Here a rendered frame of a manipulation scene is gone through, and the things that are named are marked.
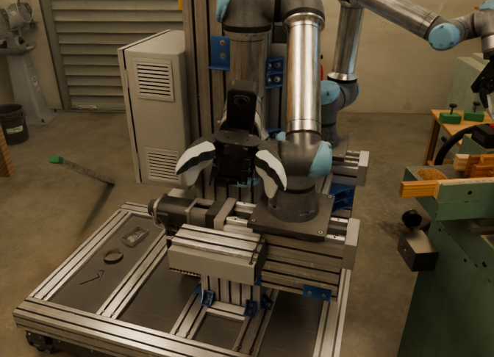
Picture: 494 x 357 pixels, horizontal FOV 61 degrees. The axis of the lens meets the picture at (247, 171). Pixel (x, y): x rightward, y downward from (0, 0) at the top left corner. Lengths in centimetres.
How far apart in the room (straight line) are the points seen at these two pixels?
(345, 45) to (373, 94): 272
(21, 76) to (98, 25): 82
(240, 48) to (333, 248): 61
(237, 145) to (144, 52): 75
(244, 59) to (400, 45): 333
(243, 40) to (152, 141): 55
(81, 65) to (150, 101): 311
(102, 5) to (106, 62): 52
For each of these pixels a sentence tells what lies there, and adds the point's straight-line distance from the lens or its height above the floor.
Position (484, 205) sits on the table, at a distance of 133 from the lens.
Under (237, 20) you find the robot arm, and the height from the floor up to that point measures 136.
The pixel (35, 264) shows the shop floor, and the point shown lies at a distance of 257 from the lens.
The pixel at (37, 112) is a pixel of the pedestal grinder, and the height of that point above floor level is 11.
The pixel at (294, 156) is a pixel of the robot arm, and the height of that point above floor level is 114.
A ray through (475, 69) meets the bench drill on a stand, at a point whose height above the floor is 70.
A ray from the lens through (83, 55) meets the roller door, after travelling 444.
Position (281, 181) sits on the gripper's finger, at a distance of 59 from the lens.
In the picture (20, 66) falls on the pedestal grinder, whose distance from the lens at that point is 437.
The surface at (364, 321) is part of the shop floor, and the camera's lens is 211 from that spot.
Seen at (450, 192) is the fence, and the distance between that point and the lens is 125.
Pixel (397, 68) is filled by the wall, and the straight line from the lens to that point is 435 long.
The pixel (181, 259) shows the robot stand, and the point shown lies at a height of 70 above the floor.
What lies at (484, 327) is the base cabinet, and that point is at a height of 58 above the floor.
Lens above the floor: 152
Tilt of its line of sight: 29 degrees down
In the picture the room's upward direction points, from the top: straight up
